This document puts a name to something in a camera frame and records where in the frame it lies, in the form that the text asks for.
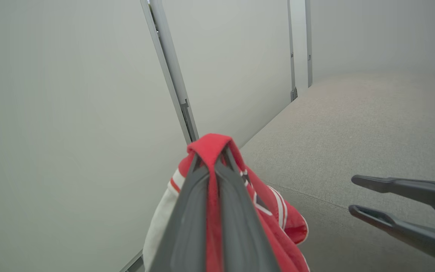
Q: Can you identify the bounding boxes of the white partition panel grey frame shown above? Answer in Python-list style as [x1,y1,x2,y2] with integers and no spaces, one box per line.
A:
[153,0,298,148]
[304,0,435,110]

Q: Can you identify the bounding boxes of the red and white garment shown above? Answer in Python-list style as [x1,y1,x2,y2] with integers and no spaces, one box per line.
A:
[143,133,311,272]

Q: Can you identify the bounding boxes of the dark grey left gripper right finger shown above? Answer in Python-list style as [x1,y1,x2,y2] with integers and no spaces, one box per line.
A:
[214,147,281,272]

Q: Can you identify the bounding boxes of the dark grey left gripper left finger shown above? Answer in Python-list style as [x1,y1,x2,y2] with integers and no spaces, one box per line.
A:
[149,154,210,272]

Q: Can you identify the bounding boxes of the white partition panel on casters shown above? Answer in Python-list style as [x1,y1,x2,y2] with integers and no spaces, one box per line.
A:
[0,0,200,272]

